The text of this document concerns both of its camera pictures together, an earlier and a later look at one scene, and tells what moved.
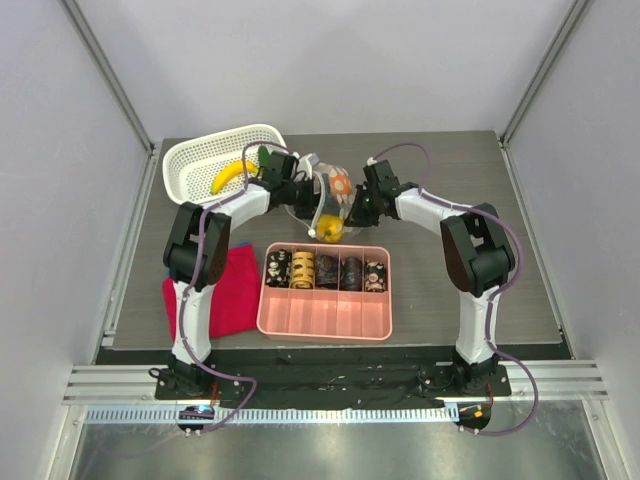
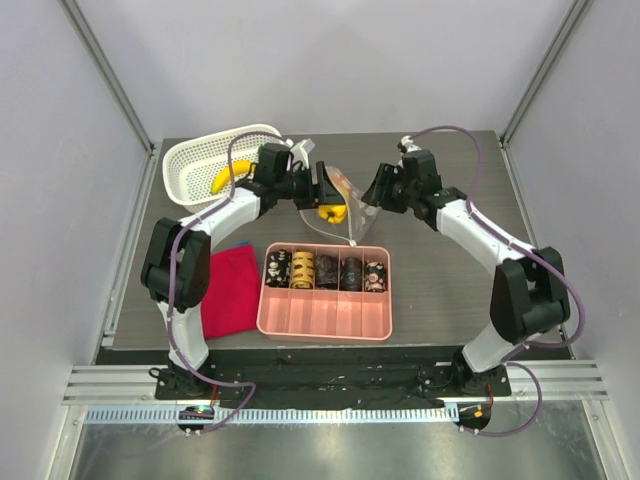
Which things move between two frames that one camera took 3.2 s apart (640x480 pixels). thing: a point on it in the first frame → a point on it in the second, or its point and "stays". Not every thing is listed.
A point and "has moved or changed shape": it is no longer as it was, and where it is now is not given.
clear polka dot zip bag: (329, 224) has moved or changed shape
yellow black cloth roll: (303, 270) stays
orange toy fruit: (339, 185) stays
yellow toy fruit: (330, 228) → (334, 213)
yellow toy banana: (231, 170) stays
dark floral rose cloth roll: (374, 277) stays
